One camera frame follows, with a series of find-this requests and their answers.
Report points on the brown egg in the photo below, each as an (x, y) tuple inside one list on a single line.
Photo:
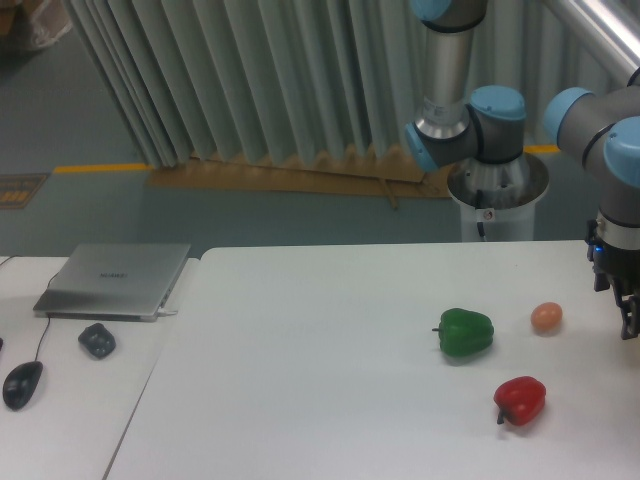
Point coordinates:
[(546, 317)]

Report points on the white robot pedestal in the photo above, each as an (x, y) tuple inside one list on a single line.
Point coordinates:
[(497, 203)]

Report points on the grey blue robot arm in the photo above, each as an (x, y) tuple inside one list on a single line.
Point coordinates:
[(485, 129)]

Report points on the grey green curtain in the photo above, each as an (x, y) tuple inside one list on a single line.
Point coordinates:
[(282, 78)]

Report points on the small black plastic tray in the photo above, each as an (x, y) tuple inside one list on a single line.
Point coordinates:
[(98, 341)]

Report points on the white laptop cable plug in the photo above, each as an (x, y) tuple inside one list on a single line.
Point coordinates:
[(166, 313)]

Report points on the silver closed laptop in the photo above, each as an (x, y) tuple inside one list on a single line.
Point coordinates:
[(114, 281)]

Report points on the flat brown cardboard sheet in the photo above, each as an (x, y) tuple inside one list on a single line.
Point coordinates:
[(393, 176)]

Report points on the red bell pepper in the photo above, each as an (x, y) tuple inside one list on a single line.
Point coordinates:
[(519, 400)]

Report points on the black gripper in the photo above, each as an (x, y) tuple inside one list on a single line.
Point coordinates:
[(613, 249)]

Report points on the green bell pepper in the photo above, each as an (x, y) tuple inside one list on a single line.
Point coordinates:
[(464, 333)]

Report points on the black computer mouse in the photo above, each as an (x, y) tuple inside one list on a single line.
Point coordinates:
[(20, 384)]

